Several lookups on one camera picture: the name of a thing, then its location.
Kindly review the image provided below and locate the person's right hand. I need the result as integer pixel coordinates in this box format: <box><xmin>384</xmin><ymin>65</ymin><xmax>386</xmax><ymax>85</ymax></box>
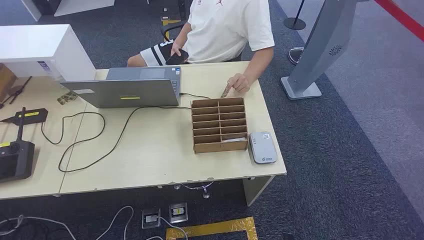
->
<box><xmin>170</xmin><ymin>42</ymin><xmax>184</xmax><ymax>58</ymax></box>

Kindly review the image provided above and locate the person's left hand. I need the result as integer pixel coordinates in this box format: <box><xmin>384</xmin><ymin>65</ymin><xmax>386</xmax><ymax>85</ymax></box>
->
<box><xmin>225</xmin><ymin>73</ymin><xmax>252</xmax><ymax>95</ymax></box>

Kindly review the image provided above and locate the black smartphone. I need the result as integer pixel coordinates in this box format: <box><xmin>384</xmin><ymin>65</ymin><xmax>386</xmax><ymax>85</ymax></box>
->
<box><xmin>165</xmin><ymin>48</ymin><xmax>190</xmax><ymax>66</ymax></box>

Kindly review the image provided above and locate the person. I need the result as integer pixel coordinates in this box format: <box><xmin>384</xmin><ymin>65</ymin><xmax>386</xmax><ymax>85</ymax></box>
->
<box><xmin>126</xmin><ymin>0</ymin><xmax>276</xmax><ymax>95</ymax></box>

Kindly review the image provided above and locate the cardboard card organiser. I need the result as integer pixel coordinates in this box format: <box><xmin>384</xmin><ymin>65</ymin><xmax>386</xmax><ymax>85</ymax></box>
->
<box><xmin>191</xmin><ymin>96</ymin><xmax>249</xmax><ymax>155</ymax></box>

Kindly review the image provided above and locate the grey card reader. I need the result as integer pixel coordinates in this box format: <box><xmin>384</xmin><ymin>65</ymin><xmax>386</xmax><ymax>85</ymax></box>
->
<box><xmin>248</xmin><ymin>131</ymin><xmax>278</xmax><ymax>165</ymax></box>

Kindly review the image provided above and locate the black office chair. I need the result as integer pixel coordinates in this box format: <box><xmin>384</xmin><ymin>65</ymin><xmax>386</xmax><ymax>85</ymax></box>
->
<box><xmin>160</xmin><ymin>19</ymin><xmax>188</xmax><ymax>42</ymax></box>

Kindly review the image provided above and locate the yellow floor tape strip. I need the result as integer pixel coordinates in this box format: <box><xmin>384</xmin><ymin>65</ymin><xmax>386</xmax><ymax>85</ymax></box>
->
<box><xmin>161</xmin><ymin>19</ymin><xmax>182</xmax><ymax>41</ymax></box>

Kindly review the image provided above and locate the round stanchion base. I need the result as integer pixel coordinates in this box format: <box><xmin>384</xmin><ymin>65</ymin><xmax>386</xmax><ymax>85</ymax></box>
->
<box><xmin>287</xmin><ymin>46</ymin><xmax>305</xmax><ymax>66</ymax></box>

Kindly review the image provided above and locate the grey laptop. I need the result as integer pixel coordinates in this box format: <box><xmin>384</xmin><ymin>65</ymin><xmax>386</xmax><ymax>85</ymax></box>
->
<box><xmin>59</xmin><ymin>65</ymin><xmax>182</xmax><ymax>110</ymax></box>

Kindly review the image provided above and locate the grey kiosk stand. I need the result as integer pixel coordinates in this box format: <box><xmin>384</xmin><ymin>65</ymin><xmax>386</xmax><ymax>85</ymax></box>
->
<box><xmin>280</xmin><ymin>0</ymin><xmax>370</xmax><ymax>101</ymax></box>

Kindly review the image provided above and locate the white furniture panel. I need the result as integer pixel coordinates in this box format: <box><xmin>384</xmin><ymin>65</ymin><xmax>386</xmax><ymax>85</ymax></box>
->
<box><xmin>20</xmin><ymin>0</ymin><xmax>116</xmax><ymax>22</ymax></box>

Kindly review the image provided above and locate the beige desk leg panel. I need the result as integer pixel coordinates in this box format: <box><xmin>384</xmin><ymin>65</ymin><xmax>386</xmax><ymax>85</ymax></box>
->
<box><xmin>242</xmin><ymin>175</ymin><xmax>276</xmax><ymax>207</ymax></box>

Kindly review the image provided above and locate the small camouflage patterned item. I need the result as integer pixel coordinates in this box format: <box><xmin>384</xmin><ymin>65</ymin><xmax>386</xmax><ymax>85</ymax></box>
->
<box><xmin>56</xmin><ymin>91</ymin><xmax>79</xmax><ymax>106</ymax></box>

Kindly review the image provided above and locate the floor socket with yellow label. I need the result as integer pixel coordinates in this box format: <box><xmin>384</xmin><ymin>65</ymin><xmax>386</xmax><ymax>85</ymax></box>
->
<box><xmin>168</xmin><ymin>202</ymin><xmax>189</xmax><ymax>224</ymax></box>

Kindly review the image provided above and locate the white cabinet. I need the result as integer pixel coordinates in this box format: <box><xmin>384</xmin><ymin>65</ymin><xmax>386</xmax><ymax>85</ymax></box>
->
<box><xmin>0</xmin><ymin>24</ymin><xmax>97</xmax><ymax>82</ymax></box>

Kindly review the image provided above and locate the black adapter with yellow label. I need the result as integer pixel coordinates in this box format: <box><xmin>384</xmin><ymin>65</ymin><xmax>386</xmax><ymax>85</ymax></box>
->
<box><xmin>0</xmin><ymin>108</ymin><xmax>49</xmax><ymax>126</ymax></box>

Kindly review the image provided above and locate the floor socket with white plug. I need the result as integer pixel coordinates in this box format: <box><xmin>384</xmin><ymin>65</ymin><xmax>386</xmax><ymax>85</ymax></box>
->
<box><xmin>141</xmin><ymin>208</ymin><xmax>162</xmax><ymax>230</ymax></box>

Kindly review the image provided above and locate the black tripod stand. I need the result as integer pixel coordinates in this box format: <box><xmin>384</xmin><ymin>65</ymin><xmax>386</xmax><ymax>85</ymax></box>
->
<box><xmin>0</xmin><ymin>76</ymin><xmax>33</xmax><ymax>110</ymax></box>

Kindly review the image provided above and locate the brown wooden box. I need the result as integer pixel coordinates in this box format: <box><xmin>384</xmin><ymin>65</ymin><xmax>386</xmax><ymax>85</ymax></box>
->
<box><xmin>0</xmin><ymin>63</ymin><xmax>18</xmax><ymax>102</ymax></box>

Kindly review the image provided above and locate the red barrier belt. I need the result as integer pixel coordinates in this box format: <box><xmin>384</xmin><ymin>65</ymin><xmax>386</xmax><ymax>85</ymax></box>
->
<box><xmin>374</xmin><ymin>0</ymin><xmax>424</xmax><ymax>42</ymax></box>

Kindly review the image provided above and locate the black remote controller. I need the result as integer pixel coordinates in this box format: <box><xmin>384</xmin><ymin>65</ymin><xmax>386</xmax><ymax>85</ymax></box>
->
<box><xmin>0</xmin><ymin>106</ymin><xmax>36</xmax><ymax>183</ymax></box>

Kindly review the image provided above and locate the black stanchion post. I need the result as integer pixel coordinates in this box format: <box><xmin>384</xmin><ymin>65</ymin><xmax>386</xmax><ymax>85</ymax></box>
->
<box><xmin>283</xmin><ymin>0</ymin><xmax>307</xmax><ymax>31</ymax></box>

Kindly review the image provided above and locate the black laptop power cable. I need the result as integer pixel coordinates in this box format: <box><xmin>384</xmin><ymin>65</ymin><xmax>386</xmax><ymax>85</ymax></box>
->
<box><xmin>41</xmin><ymin>92</ymin><xmax>212</xmax><ymax>174</ymax></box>

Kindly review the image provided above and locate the clear cable loop under desk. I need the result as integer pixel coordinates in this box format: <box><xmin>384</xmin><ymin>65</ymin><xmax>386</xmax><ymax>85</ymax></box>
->
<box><xmin>173</xmin><ymin>181</ymin><xmax>216</xmax><ymax>200</ymax></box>

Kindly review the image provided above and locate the yellow floor tape frame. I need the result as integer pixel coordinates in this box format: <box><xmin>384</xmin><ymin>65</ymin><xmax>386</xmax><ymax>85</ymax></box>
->
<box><xmin>165</xmin><ymin>216</ymin><xmax>259</xmax><ymax>240</ymax></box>

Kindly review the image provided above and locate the white socket cable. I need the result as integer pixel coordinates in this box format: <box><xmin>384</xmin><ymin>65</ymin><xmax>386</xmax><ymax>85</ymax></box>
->
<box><xmin>145</xmin><ymin>215</ymin><xmax>189</xmax><ymax>240</ymax></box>

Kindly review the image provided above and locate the looped white floor cable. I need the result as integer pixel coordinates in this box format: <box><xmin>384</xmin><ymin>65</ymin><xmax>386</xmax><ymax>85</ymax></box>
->
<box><xmin>95</xmin><ymin>205</ymin><xmax>135</xmax><ymax>240</ymax></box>

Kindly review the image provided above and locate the long white floor cable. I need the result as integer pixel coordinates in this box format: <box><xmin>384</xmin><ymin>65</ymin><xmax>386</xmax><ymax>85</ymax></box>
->
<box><xmin>0</xmin><ymin>214</ymin><xmax>78</xmax><ymax>240</ymax></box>

